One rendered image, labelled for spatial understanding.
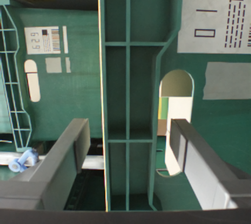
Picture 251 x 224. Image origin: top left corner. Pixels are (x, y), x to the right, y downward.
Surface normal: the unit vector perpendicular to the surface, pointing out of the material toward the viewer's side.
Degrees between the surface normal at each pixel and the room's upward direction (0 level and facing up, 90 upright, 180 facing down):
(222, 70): 97
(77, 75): 91
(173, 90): 92
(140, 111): 97
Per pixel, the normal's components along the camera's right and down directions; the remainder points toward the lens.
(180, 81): 0.00, 0.29
